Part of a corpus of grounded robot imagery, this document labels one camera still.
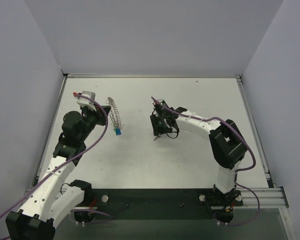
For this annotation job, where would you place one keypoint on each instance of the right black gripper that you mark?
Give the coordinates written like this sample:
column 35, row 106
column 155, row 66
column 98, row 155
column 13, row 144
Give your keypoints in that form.
column 159, row 122

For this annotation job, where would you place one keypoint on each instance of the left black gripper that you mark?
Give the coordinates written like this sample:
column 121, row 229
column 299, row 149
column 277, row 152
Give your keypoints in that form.
column 100, row 114

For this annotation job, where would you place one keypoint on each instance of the metal disc with keyrings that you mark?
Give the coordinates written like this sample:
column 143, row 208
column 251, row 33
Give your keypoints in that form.
column 114, row 113

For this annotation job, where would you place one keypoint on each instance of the black tag key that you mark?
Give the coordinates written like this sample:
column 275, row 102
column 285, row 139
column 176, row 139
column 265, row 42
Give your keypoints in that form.
column 157, row 137

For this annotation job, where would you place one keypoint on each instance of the blue tag key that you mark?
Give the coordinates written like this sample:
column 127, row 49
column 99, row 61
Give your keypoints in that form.
column 118, row 132

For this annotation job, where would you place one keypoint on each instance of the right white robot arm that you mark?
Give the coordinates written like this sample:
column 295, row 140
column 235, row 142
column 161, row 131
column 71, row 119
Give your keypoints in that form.
column 224, row 137

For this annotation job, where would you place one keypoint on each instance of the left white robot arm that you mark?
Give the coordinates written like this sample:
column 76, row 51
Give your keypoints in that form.
column 42, row 212

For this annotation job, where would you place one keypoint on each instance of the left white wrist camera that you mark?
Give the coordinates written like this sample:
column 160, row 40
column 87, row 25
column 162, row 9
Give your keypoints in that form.
column 85, row 99

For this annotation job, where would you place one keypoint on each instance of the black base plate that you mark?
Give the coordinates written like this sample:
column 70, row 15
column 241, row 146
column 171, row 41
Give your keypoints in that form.
column 158, row 204

